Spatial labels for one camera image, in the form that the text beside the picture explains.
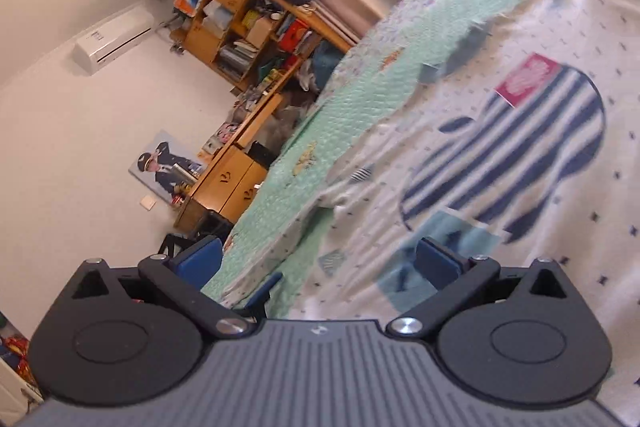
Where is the green bee-print quilt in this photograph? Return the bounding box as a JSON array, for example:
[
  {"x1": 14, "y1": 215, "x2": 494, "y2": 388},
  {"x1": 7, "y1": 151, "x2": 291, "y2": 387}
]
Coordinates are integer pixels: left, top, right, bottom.
[{"x1": 202, "y1": 0, "x2": 640, "y2": 323}]

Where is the white air conditioner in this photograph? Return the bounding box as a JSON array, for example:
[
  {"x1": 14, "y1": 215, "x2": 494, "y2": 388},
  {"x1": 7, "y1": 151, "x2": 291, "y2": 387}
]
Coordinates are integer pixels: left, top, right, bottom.
[{"x1": 74, "y1": 4, "x2": 155, "y2": 75}]

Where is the row of books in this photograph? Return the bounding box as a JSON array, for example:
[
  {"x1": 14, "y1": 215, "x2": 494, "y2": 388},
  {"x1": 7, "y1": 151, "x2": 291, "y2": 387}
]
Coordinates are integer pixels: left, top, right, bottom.
[{"x1": 217, "y1": 42, "x2": 261, "y2": 80}]

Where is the white patterned long-sleeve shirt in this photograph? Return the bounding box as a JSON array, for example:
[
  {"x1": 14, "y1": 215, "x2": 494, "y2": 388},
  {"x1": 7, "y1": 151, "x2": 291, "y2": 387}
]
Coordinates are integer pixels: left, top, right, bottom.
[{"x1": 295, "y1": 0, "x2": 640, "y2": 408}]

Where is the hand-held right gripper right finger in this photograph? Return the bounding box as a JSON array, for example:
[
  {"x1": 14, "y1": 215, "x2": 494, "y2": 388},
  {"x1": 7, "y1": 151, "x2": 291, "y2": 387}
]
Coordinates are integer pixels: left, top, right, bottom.
[{"x1": 387, "y1": 237, "x2": 573, "y2": 338}]

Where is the wall poster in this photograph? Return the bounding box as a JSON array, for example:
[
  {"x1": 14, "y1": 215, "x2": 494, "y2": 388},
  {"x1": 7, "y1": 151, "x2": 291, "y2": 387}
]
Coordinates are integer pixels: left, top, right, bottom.
[{"x1": 129, "y1": 131, "x2": 203, "y2": 202}]

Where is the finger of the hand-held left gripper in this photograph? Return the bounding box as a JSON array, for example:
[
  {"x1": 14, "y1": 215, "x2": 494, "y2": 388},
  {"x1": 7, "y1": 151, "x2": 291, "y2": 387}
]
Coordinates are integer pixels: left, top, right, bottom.
[{"x1": 232, "y1": 272, "x2": 283, "y2": 323}]

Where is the black chair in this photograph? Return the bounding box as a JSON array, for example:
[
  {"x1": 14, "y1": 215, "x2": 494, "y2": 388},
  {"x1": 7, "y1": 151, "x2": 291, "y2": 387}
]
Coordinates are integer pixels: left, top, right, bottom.
[{"x1": 159, "y1": 232, "x2": 223, "y2": 260}]

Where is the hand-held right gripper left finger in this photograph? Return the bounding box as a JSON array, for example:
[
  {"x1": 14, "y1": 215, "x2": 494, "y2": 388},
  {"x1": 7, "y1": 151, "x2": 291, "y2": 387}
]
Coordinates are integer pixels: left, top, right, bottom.
[{"x1": 72, "y1": 237, "x2": 256, "y2": 339}]

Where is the red box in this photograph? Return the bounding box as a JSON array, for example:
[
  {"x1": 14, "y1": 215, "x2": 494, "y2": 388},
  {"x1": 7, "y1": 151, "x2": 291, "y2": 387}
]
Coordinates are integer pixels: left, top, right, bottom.
[{"x1": 277, "y1": 18, "x2": 311, "y2": 52}]

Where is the clear plastic bag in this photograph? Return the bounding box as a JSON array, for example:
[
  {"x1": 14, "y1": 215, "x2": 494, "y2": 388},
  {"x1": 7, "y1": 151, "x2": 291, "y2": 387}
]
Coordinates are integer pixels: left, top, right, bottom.
[{"x1": 270, "y1": 107, "x2": 313, "y2": 142}]

